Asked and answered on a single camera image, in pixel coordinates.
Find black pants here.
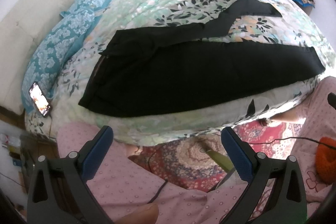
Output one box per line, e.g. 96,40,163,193
79,0,325,118

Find orange fuzzy sleeve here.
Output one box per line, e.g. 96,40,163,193
315,137,336,184

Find pink dotted pajama legs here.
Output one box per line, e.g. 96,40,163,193
56,77,336,224

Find smartphone with lit screen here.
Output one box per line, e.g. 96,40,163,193
29,82,52,117

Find red patterned rug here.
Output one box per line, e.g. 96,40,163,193
129,121,302,192

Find teal floral pillow near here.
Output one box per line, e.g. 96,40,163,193
21,8,96,113

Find cream upholstered headboard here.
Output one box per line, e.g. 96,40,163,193
1,0,75,115

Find floral green bed quilt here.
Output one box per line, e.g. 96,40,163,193
22,0,335,146

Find black cable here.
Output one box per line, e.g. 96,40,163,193
146,135,336,204

